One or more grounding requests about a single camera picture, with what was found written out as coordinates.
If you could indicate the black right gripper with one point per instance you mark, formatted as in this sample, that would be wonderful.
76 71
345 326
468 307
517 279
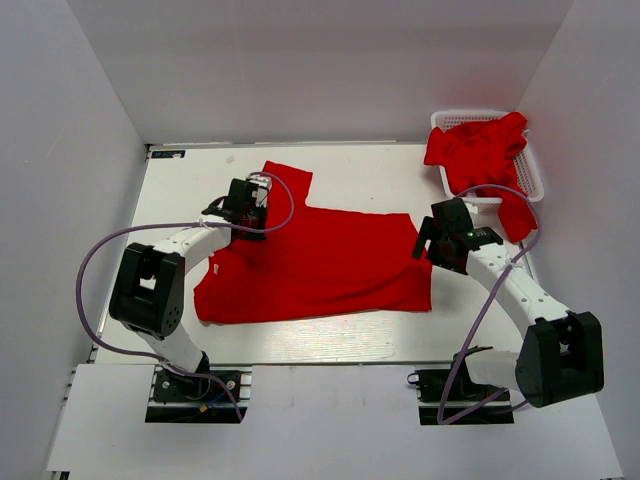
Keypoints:
433 255

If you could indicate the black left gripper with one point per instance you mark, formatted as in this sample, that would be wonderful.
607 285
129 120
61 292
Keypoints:
262 213

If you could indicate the red t shirt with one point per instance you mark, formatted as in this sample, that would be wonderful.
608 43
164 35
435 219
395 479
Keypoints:
316 262

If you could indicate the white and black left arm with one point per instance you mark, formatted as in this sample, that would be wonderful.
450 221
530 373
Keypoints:
148 296

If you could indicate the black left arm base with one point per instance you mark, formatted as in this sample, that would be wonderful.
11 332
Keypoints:
176 399

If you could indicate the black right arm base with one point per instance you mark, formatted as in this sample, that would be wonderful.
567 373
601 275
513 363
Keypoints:
429 382

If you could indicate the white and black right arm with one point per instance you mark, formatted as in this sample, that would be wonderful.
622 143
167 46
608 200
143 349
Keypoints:
561 357

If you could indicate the red t shirts in basket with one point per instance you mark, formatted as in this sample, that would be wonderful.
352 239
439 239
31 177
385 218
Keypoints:
481 154

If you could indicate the blue label sticker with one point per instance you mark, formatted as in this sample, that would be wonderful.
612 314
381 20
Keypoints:
168 154

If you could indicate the white plastic basket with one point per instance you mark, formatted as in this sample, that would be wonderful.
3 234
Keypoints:
528 176

